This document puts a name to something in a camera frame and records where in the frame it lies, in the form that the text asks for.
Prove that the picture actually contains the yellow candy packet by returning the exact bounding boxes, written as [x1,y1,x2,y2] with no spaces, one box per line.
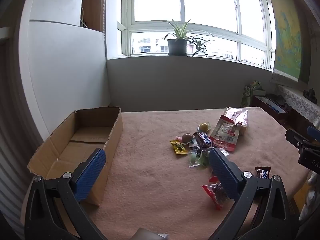
[170,140,188,155]

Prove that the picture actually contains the wall map poster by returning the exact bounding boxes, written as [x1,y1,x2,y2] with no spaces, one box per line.
[265,0,316,84]

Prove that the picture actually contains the wooden shelf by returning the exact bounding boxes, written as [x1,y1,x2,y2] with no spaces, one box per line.
[81,0,104,32]

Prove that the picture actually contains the cardboard box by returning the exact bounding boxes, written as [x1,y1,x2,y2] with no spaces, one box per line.
[27,107,124,207]

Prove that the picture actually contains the white cable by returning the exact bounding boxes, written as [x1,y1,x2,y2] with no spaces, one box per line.
[79,0,100,28]

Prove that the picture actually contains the brown jelly cup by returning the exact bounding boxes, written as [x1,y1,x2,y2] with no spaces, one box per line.
[178,133,194,145]

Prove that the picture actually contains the green printed carton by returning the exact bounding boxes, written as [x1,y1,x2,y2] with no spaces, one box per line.
[240,80,263,108]

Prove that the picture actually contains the green candy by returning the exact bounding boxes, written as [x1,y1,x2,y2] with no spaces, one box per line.
[199,151,210,167]
[188,152,200,168]

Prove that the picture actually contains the white cabinet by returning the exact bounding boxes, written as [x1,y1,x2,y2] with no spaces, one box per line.
[19,0,112,140]

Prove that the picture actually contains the white framed window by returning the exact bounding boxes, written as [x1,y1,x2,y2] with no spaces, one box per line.
[117,0,275,70]

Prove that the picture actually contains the red and white snack pouch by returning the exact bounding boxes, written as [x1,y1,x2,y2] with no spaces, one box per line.
[209,115,243,153]

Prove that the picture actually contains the white lace cloth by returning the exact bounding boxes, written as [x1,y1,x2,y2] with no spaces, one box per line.
[276,84,320,127]

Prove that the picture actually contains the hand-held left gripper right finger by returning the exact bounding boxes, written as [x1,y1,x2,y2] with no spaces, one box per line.
[209,147,300,240]

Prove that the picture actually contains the person's right hand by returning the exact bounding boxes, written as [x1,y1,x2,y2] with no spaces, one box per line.
[299,171,320,221]

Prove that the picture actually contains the brown chocolate bar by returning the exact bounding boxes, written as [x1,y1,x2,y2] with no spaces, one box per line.
[194,132,215,148]
[255,166,272,179]

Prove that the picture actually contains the white radiator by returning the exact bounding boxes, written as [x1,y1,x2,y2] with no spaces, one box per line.
[0,142,33,232]

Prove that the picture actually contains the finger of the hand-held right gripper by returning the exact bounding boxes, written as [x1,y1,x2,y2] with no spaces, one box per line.
[307,125,320,142]
[285,129,320,153]

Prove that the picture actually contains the sliced bread packet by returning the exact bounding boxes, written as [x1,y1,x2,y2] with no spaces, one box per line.
[223,107,250,136]

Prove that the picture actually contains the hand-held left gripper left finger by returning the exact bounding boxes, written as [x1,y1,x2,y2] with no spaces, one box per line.
[24,148,107,240]

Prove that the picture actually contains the red candy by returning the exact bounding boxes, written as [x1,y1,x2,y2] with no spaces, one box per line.
[202,176,229,210]

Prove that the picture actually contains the potted spider plant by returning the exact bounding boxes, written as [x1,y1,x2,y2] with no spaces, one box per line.
[162,19,215,58]

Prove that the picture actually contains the dark wooden cabinet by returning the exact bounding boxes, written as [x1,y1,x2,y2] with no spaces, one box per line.
[251,94,291,128]

